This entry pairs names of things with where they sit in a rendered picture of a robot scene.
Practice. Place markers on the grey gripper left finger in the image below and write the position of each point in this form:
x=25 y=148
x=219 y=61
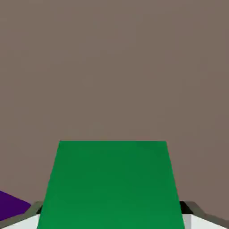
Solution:
x=23 y=221

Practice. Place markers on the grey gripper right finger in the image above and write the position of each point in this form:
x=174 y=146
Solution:
x=200 y=218

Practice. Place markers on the small green cube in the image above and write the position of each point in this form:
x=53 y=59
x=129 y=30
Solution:
x=111 y=186

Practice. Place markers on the small purple cube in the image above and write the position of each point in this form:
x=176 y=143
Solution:
x=10 y=205

